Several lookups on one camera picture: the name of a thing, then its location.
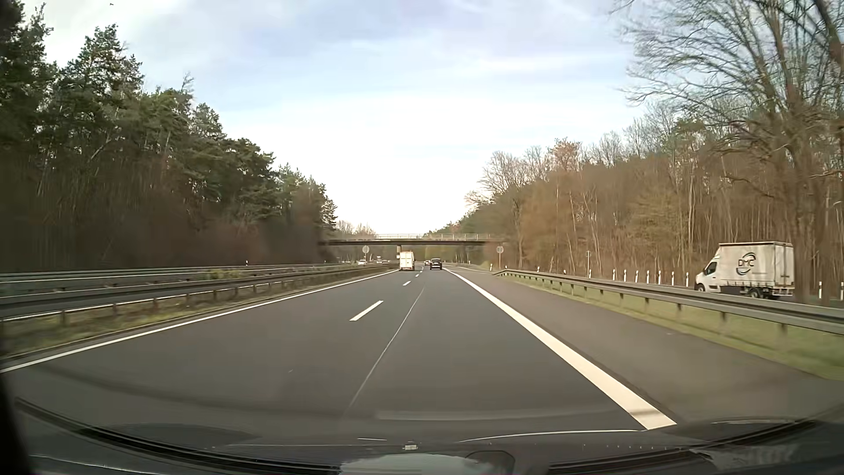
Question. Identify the grass median strip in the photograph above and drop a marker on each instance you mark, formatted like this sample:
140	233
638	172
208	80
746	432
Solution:
99	324

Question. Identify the grey side road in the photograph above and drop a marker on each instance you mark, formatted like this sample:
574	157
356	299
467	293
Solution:
811	302

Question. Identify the grey metal median guard rail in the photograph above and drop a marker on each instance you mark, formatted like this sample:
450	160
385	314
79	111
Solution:
165	290

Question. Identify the grey opposite carriageway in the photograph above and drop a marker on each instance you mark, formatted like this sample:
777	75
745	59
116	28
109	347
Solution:
59	297

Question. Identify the car's own bonnet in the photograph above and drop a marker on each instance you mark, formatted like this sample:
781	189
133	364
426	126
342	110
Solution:
422	458

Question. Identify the white lorry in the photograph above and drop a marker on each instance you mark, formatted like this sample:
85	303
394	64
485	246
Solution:
407	260

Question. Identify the concrete overpass bridge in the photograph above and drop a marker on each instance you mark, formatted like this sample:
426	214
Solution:
412	240

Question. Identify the bare brown wood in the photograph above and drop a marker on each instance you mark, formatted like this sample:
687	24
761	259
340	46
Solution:
659	198

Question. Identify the grass verge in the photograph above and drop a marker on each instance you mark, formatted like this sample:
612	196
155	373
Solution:
738	330

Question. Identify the road markings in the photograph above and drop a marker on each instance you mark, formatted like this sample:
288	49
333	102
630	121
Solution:
580	364

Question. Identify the grey asphalt road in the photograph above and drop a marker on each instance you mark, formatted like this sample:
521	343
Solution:
455	356

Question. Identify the row of white marker posts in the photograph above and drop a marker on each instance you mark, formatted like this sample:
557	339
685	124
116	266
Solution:
649	276

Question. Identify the dark pine wood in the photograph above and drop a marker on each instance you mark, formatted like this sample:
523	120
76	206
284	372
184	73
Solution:
132	185

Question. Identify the white box van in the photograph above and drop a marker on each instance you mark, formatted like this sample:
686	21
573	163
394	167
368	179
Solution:
751	268

